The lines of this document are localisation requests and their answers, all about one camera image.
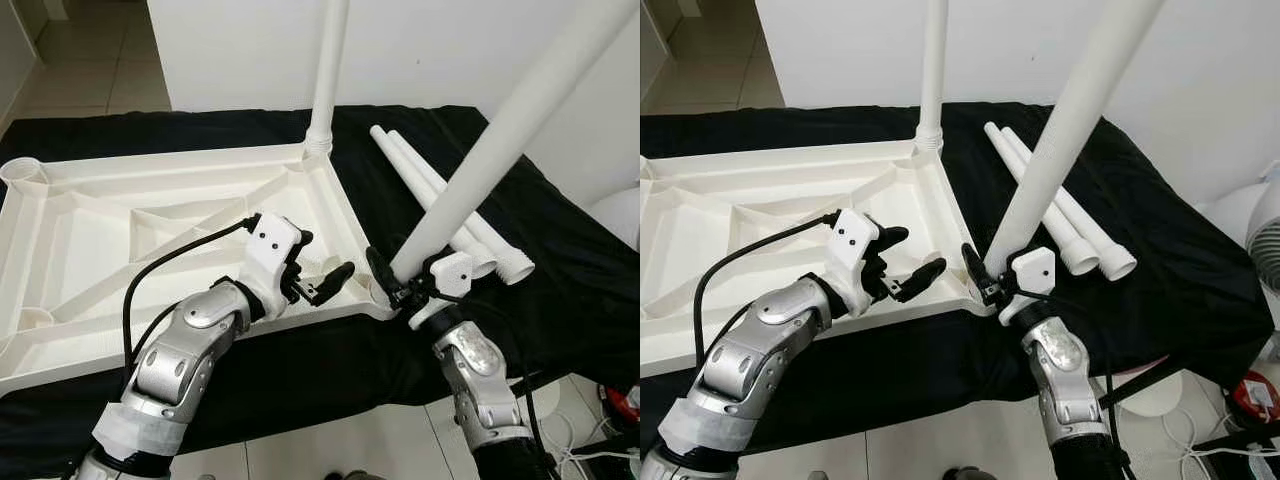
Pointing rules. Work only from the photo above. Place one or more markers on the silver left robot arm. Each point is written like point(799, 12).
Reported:
point(745, 370)
point(180, 360)

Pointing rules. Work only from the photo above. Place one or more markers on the white plastic ribbed table top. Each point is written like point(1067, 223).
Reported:
point(100, 230)
point(720, 230)

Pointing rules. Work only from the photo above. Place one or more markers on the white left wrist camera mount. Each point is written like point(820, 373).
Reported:
point(850, 235)
point(272, 240)

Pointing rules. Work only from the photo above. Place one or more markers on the pink flat sheet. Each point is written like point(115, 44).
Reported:
point(1140, 370)

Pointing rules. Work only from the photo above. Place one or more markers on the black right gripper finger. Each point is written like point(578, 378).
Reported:
point(975, 270)
point(381, 272)

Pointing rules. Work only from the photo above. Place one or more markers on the dark robot right foot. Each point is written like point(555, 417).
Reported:
point(965, 475)
point(355, 475)

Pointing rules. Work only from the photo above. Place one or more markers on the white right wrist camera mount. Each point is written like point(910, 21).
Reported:
point(452, 270)
point(1032, 270)

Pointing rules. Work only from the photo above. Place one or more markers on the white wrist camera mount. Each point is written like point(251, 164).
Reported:
point(1032, 270)
point(272, 240)
point(850, 235)
point(452, 270)

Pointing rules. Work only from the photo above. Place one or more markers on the red round device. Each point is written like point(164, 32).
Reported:
point(1255, 400)
point(625, 400)

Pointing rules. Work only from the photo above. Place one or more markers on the black table cloth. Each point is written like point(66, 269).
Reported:
point(1180, 300)
point(560, 300)

